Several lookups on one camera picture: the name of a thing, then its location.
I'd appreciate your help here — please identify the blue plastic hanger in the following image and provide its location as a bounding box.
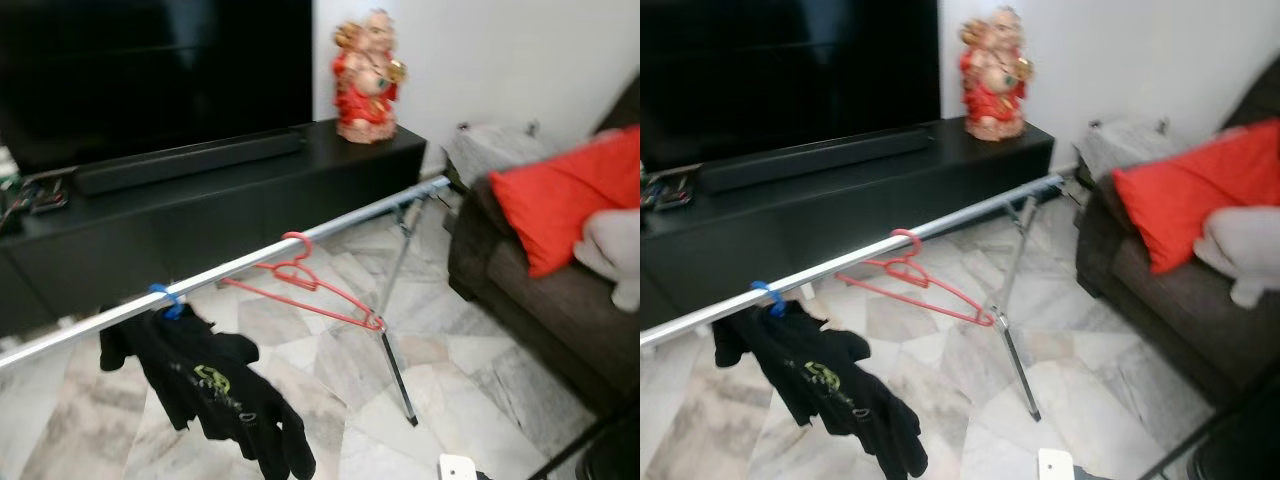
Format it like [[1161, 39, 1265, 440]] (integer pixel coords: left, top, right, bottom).
[[148, 283, 188, 321], [750, 280, 791, 319]]

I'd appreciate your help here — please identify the red plastic hanger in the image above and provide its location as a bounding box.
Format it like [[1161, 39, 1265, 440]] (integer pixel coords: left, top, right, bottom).
[[835, 228, 999, 328], [220, 232, 386, 333]]

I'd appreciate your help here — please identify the pale grey cushion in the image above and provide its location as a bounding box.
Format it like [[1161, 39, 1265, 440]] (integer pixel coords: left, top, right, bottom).
[[575, 208, 641, 313], [1195, 205, 1280, 309]]

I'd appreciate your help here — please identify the black small electronics pile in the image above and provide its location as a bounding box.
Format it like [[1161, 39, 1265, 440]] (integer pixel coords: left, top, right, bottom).
[[640, 165, 696, 211], [0, 165, 71, 216]]

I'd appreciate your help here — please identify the red cushion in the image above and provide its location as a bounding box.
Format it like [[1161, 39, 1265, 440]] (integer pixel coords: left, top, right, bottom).
[[488, 125, 641, 279], [1112, 118, 1280, 276]]

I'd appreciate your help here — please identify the black low tv console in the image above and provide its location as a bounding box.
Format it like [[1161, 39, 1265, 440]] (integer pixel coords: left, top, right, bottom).
[[640, 118, 1056, 331], [0, 120, 428, 341]]

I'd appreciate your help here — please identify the grey speckled cloth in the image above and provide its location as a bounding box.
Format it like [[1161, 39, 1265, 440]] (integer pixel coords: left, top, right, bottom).
[[445, 122, 546, 186], [1078, 118, 1171, 181]]

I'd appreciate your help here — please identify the black soundbar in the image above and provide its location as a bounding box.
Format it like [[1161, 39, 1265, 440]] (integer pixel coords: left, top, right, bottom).
[[700, 125, 933, 194], [75, 127, 306, 196]]

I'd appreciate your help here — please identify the silver metal clothes rack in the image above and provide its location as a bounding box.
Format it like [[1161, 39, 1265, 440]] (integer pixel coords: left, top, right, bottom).
[[0, 175, 453, 428], [640, 170, 1081, 423]]

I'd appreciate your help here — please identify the black metal stand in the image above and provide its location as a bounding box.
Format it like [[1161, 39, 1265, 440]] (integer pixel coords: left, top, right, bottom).
[[1140, 385, 1280, 480], [528, 410, 641, 480]]

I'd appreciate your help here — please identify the black flat television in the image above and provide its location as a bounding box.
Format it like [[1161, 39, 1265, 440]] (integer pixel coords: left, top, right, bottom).
[[0, 0, 314, 176], [640, 0, 941, 173]]

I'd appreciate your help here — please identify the black printed t-shirt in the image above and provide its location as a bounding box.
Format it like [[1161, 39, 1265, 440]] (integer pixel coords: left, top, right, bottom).
[[712, 300, 929, 480], [98, 303, 317, 480]]

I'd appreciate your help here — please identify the red laughing buddha statue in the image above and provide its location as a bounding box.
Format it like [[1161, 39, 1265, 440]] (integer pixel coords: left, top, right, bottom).
[[960, 5, 1036, 141], [332, 8, 408, 144]]

